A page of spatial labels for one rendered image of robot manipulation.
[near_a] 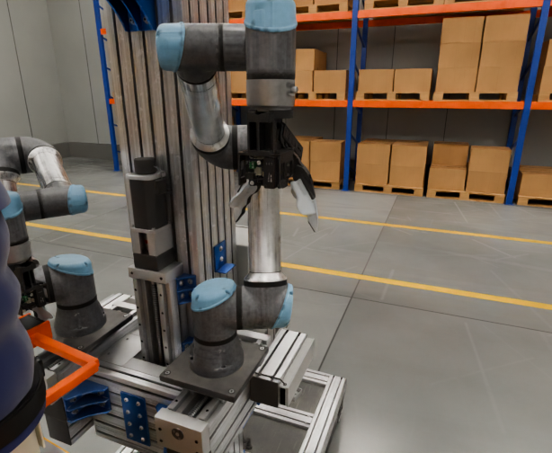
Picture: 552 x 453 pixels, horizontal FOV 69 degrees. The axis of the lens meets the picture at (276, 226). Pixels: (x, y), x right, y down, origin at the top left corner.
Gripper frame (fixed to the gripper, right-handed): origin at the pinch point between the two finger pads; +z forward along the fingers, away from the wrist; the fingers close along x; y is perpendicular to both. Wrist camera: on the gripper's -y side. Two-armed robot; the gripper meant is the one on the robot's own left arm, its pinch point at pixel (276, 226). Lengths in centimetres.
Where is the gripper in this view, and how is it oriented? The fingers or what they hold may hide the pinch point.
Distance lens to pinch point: 71.4
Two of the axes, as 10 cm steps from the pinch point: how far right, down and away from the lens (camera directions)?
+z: 0.0, 9.5, 3.2
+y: -3.7, 2.9, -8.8
